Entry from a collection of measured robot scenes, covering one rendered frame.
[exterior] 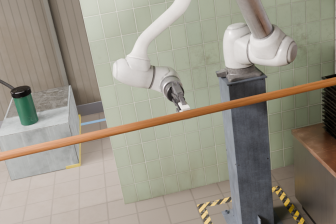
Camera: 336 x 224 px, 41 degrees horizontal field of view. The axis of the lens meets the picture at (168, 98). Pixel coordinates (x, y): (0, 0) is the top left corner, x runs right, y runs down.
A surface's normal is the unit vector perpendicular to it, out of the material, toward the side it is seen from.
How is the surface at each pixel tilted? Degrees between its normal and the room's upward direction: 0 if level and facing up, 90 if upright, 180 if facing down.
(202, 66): 90
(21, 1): 90
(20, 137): 90
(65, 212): 0
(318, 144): 0
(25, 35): 90
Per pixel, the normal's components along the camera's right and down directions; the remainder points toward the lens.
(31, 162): 0.18, 0.36
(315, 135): -0.15, -0.91
